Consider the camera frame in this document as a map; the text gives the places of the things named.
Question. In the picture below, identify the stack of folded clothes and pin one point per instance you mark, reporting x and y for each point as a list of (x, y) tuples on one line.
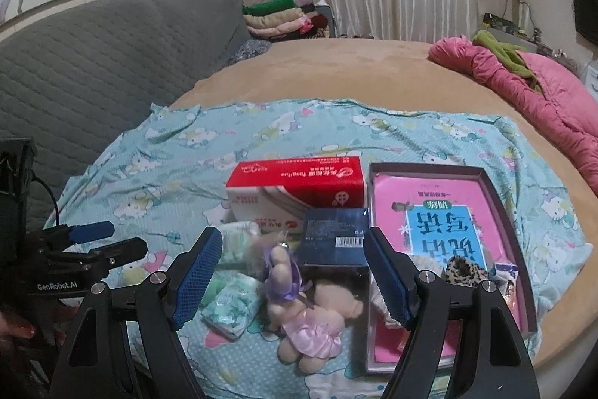
[(275, 18)]

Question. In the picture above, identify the black wall television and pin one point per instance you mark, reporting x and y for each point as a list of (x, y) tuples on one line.
[(584, 13)]

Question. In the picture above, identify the pink book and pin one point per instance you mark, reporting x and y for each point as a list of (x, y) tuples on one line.
[(397, 198), (420, 169)]

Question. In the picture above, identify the person's left hand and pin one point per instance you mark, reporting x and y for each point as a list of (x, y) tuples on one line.
[(18, 328)]

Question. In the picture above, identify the green cloth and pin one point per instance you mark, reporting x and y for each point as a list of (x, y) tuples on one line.
[(504, 51)]

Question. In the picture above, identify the white floral scrunchie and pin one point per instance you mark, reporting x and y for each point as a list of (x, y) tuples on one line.
[(423, 262)]

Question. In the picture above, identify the pink quilt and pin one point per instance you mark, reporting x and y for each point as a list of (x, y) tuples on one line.
[(551, 100)]

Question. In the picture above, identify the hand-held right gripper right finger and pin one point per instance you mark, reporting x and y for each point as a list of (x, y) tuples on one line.
[(387, 282)]

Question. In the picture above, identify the white purple snack packet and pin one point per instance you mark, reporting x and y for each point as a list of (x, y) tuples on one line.
[(504, 275)]

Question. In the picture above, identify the dark blue box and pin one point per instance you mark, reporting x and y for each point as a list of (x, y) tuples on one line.
[(327, 230)]

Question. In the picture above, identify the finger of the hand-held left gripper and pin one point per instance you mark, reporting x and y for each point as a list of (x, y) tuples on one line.
[(91, 231), (121, 250)]

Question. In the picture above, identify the plush bunny doll pink dress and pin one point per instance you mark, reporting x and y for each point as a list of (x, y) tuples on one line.
[(308, 333)]

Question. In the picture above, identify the leopard print scrunchie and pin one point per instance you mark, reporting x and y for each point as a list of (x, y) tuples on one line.
[(462, 270)]

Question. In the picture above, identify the beige bed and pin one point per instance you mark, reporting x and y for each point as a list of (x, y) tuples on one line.
[(350, 67)]

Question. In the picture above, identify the red and white tissue box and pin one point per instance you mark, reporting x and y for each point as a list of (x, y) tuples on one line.
[(289, 193)]

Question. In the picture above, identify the green tissue pack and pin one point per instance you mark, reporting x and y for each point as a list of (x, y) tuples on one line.
[(238, 237), (231, 308)]

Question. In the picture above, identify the cluttered side table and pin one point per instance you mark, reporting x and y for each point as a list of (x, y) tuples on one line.
[(500, 21)]

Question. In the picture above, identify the light blue printed blanket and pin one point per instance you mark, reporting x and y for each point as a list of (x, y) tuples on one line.
[(163, 156)]

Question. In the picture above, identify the dark patterned pillow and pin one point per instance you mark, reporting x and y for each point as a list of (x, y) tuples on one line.
[(250, 49)]

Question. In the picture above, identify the white drawer cabinet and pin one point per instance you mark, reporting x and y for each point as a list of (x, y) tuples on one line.
[(592, 86)]

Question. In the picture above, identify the grey quilted headboard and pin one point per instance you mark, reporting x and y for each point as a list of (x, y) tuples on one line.
[(117, 67)]

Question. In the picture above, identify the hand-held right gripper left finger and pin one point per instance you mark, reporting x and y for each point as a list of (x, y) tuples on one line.
[(196, 277)]

